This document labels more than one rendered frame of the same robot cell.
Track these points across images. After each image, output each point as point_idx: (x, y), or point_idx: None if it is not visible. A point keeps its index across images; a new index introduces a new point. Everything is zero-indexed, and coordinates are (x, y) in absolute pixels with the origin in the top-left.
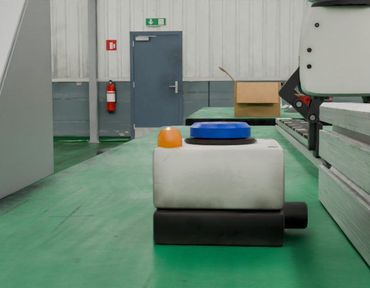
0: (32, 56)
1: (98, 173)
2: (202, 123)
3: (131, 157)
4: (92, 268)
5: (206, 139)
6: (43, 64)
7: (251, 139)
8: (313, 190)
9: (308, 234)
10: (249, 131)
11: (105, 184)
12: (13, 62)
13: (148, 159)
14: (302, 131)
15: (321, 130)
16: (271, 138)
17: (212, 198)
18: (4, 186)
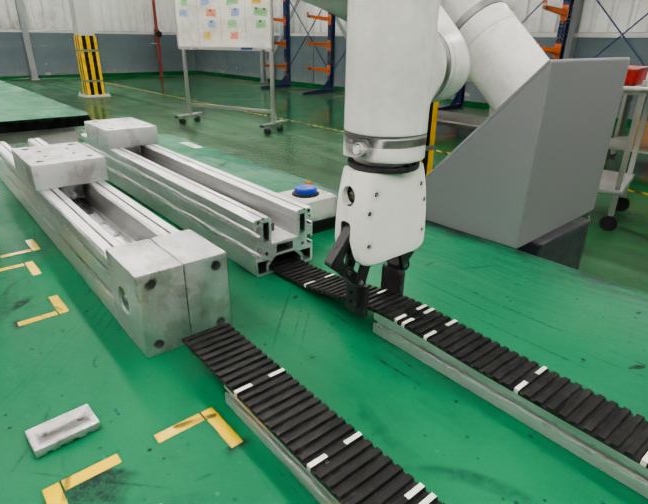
0: (488, 159)
1: (502, 258)
2: (307, 184)
3: (632, 307)
4: None
5: None
6: (510, 168)
7: (293, 193)
8: (337, 274)
9: None
10: (295, 191)
11: (443, 245)
12: (455, 159)
13: (604, 307)
14: (621, 409)
15: (307, 219)
16: (301, 202)
17: None
18: (432, 216)
